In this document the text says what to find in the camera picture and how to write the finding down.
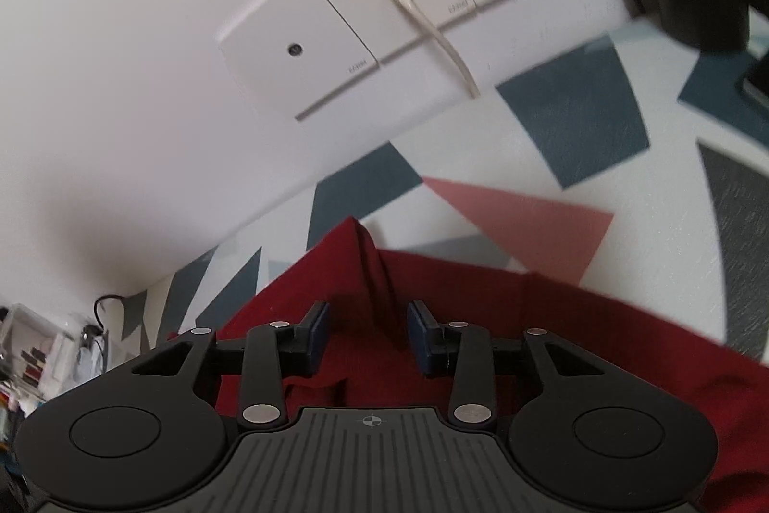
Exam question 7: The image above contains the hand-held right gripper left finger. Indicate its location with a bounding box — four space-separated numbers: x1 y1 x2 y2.
129 301 333 428

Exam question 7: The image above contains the dark red sweater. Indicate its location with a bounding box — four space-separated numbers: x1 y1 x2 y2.
165 217 769 513

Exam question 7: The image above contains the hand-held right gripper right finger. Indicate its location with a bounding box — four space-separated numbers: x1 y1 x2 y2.
406 299 609 428

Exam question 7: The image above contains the clear desktop organizer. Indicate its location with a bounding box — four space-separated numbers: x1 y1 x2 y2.
0 302 82 407

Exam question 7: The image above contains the black smartphone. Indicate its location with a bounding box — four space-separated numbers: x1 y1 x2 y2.
736 61 769 110

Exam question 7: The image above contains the white wall socket panel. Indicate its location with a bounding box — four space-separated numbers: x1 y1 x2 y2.
216 0 605 123

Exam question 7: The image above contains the geometric patterned tablecloth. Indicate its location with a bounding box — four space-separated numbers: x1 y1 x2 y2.
120 17 769 363

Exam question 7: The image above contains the white plugged cable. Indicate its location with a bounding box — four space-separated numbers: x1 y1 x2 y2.
377 0 483 100

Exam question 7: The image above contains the thin black cable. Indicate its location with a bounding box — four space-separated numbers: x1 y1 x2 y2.
91 293 126 335

